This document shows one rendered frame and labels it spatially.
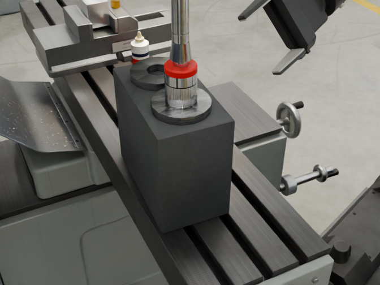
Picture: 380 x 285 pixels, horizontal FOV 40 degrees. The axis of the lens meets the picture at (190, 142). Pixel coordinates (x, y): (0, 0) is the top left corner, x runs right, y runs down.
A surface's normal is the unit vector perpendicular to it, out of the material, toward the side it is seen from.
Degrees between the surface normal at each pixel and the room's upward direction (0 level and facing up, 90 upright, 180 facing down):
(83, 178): 90
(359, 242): 0
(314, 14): 63
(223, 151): 90
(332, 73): 0
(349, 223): 0
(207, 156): 90
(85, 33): 90
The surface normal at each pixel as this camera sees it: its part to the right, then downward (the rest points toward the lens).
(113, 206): 0.44, 0.54
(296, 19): 0.47, 0.10
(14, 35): 0.00, -0.80
